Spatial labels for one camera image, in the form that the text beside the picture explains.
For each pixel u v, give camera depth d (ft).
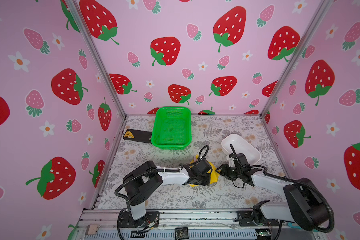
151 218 2.40
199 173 2.22
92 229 2.30
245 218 2.45
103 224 2.40
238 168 2.31
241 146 3.33
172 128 3.68
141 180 1.66
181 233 2.25
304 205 1.39
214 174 2.88
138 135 3.50
